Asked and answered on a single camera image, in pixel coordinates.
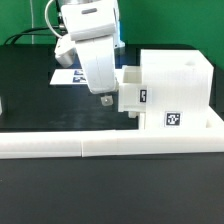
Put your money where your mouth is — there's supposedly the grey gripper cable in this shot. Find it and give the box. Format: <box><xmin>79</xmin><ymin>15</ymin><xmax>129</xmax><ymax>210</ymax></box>
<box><xmin>44</xmin><ymin>0</ymin><xmax>64</xmax><ymax>39</ymax></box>

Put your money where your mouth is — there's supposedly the white L-shaped fence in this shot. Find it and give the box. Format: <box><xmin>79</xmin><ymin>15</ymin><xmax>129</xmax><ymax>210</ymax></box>
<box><xmin>0</xmin><ymin>109</ymin><xmax>224</xmax><ymax>160</ymax></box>

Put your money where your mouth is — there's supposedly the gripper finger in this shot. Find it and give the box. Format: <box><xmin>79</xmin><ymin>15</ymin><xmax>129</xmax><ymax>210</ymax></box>
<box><xmin>101</xmin><ymin>94</ymin><xmax>113</xmax><ymax>106</ymax></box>

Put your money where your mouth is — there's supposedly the black cable bundle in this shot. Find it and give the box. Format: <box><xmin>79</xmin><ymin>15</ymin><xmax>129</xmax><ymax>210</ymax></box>
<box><xmin>3</xmin><ymin>23</ymin><xmax>64</xmax><ymax>46</ymax></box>

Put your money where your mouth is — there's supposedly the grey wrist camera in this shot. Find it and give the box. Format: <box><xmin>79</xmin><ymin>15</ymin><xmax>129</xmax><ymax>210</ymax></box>
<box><xmin>55</xmin><ymin>37</ymin><xmax>76</xmax><ymax>68</ymax></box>

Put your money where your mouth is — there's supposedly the white front drawer box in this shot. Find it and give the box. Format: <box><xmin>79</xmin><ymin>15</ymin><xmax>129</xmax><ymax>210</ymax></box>
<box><xmin>128</xmin><ymin>111</ymin><xmax>139</xmax><ymax>118</ymax></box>

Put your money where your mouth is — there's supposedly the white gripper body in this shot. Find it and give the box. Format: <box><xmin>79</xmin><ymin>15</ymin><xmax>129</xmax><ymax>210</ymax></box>
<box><xmin>76</xmin><ymin>36</ymin><xmax>116</xmax><ymax>94</ymax></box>

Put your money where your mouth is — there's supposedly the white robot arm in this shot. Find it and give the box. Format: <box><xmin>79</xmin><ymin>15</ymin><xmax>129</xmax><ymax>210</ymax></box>
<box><xmin>55</xmin><ymin>0</ymin><xmax>120</xmax><ymax>106</ymax></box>

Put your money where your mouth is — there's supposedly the white drawer cabinet housing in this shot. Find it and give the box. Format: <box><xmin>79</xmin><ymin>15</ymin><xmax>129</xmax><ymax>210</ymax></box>
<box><xmin>140</xmin><ymin>49</ymin><xmax>214</xmax><ymax>129</ymax></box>

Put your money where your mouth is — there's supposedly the white marker sheet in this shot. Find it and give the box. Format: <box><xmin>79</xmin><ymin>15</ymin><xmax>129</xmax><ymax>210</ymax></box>
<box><xmin>50</xmin><ymin>69</ymin><xmax>87</xmax><ymax>85</ymax></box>

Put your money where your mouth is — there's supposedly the white drawer box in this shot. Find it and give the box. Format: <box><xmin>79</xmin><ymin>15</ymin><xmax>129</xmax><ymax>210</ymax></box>
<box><xmin>128</xmin><ymin>111</ymin><xmax>139</xmax><ymax>118</ymax></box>
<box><xmin>118</xmin><ymin>65</ymin><xmax>147</xmax><ymax>112</ymax></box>

